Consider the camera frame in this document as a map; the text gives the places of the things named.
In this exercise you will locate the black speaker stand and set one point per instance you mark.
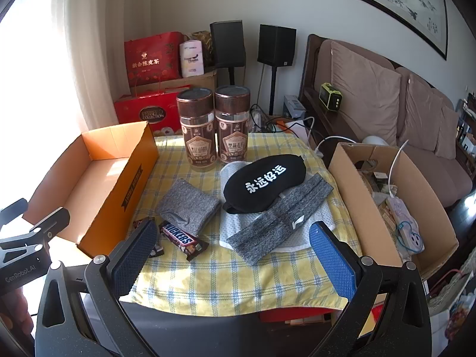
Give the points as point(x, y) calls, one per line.
point(232, 76)
point(272, 89)

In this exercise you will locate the brown cardboard box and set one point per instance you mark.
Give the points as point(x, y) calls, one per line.
point(346, 182)

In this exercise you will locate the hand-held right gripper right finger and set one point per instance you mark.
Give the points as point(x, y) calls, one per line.
point(331, 260)

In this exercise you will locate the large brown sofa cushion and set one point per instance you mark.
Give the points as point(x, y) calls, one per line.
point(364, 93)

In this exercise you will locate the small brown sofa cushion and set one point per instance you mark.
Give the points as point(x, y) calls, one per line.
point(448, 134)

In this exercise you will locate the yellow plaid tablecloth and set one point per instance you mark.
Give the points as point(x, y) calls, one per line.
point(223, 279)

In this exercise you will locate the white curtain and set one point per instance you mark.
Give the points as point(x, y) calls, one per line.
point(104, 26)

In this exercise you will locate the brown chocolate bar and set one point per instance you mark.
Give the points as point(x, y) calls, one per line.
point(157, 251)
point(182, 238)

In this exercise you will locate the green radio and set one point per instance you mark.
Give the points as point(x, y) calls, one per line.
point(330, 97)

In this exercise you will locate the black sleep mask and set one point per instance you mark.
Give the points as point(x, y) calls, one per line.
point(260, 182)

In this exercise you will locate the orange cardboard box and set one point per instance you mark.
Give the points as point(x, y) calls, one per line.
point(74, 193)

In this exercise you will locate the cluttered shelf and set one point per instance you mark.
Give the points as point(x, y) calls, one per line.
point(467, 134)

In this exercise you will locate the grey device box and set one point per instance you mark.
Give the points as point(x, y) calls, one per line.
point(293, 107)

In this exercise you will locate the white round lamp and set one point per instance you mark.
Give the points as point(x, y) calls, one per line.
point(375, 140)

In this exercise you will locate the brown sofa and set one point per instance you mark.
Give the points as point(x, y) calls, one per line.
point(427, 178)

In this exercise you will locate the white tissue pack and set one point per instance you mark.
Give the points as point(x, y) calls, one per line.
point(192, 59)

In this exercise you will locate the red gift box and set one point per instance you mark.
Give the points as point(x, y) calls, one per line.
point(141, 115)

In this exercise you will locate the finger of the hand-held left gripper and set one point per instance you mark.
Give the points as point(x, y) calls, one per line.
point(13, 210)
point(52, 223)

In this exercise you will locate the framed ink painting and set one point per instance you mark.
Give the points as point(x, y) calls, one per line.
point(379, 3)

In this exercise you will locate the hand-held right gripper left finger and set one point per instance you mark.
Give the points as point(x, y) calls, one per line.
point(130, 260)

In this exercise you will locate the medium brown sofa cushion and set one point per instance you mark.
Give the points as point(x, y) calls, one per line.
point(420, 115)

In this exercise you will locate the brown lid jar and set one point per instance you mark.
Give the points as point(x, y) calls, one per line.
point(232, 130)
point(196, 134)

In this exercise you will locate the white power strip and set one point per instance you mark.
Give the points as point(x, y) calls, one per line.
point(403, 227)

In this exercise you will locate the black speaker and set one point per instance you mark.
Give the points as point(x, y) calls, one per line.
point(277, 44)
point(227, 44)

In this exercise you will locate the red box under table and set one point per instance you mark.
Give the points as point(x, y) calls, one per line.
point(293, 315)

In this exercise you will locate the grey knit headband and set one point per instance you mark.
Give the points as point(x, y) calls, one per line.
point(267, 230)

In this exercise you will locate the red gift bag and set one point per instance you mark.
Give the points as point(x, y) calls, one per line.
point(152, 59)

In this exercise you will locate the large brown cardboard carton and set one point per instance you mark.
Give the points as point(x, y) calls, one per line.
point(202, 81)

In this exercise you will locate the gold foil bag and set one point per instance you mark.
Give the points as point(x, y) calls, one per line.
point(202, 39)

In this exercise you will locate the light grey cloth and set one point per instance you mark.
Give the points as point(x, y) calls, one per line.
point(189, 204)

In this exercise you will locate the white mesh face cover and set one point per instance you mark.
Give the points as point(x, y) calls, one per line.
point(238, 227)

